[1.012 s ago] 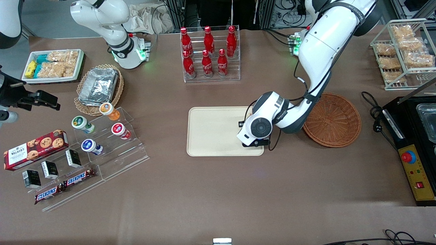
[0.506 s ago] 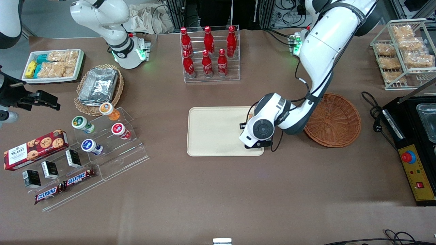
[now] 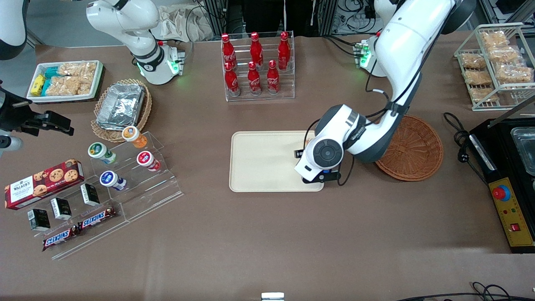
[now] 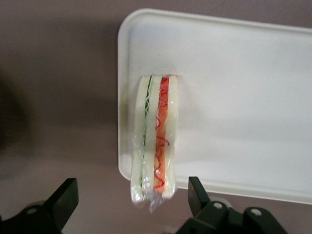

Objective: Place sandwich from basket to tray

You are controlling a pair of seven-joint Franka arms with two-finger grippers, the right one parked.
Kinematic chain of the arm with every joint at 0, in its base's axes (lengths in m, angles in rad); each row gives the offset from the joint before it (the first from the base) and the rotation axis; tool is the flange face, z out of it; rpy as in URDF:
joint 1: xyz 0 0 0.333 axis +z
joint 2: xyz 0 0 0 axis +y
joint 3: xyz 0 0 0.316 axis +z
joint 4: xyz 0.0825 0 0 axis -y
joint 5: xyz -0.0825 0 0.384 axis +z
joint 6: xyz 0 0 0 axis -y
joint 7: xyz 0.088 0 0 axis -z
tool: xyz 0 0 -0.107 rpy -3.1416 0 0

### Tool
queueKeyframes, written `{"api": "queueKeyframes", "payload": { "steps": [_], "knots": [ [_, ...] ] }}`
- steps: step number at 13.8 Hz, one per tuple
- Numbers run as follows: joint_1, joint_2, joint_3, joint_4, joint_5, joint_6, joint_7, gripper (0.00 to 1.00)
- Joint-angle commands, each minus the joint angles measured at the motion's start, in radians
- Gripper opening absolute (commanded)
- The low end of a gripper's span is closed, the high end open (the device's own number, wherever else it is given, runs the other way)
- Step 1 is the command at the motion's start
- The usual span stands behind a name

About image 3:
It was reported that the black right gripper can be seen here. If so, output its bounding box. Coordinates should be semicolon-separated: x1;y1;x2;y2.
0;82;75;137

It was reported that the beige rectangular tray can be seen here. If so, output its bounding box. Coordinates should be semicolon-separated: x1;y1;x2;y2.
229;130;325;193

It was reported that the light oval wicker basket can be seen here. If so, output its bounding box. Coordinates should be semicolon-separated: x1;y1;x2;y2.
90;78;153;143

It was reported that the white rectangular snack tray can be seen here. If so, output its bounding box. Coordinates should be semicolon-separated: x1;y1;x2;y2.
26;60;104;104

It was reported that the brown round wicker basket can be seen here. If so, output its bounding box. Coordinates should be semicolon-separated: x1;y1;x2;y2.
374;115;444;182

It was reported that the clear rice cracker packet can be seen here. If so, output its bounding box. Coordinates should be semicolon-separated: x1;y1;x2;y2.
46;75;93;96
58;61;97;77

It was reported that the yellow snack packet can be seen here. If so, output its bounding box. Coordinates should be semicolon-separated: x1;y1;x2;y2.
31;74;46;96

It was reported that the green lid yogurt cup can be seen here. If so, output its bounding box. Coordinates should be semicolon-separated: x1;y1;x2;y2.
87;142;117;165

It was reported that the red Walkers cookie box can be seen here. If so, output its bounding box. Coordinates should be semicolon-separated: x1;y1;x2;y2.
4;158;85;211

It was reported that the aluminium foil container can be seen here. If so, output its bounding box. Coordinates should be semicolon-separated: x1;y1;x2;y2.
96;83;146;130

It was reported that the clear acrylic bottle rack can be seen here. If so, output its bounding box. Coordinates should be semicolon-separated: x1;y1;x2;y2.
220;30;296;102

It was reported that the orange lid yogurt cup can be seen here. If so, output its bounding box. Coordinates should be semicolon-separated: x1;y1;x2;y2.
122;125;148;149

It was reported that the blue lid yogurt cup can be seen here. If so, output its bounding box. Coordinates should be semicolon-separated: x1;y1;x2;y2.
99;170;127;191

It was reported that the small black box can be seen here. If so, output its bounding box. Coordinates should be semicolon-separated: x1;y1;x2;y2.
27;208;51;232
80;183;100;207
50;197;73;221

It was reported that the red cola bottle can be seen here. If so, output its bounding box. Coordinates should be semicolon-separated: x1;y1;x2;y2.
221;33;237;70
247;61;262;96
224;62;241;97
250;32;264;70
266;60;281;95
278;31;291;71

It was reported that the red lid yogurt cup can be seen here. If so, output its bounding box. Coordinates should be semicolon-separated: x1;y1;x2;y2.
136;150;161;172

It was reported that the Snickers chocolate bar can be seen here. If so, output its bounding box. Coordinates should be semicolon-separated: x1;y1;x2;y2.
41;225;80;252
77;206;118;231

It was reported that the clear acrylic cup step stand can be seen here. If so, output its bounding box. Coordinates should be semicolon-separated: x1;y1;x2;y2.
89;131;184;222

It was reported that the clear acrylic snack step stand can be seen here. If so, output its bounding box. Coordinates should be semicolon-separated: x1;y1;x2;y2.
13;176;131;261

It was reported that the beige cloth bag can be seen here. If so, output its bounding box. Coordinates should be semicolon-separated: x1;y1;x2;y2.
151;3;214;43

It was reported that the clear bagged cracker snack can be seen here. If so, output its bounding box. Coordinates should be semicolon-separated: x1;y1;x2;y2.
495;64;534;84
480;31;509;47
486;46;522;64
459;52;488;70
464;69;493;87
470;87;500;103

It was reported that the yellow control box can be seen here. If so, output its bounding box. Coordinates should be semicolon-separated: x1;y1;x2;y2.
468;97;535;255

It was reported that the metal pan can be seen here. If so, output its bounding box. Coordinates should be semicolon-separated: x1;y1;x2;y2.
511;128;535;177

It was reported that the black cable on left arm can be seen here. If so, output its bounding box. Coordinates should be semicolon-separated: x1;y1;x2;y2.
305;0;454;187

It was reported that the aluminium profile frame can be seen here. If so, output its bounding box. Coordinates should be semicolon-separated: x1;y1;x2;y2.
202;0;281;37

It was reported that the white wire rack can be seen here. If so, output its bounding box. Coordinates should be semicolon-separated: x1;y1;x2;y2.
453;23;535;112

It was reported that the black floor cable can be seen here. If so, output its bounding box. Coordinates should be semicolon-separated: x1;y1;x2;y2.
395;282;535;301

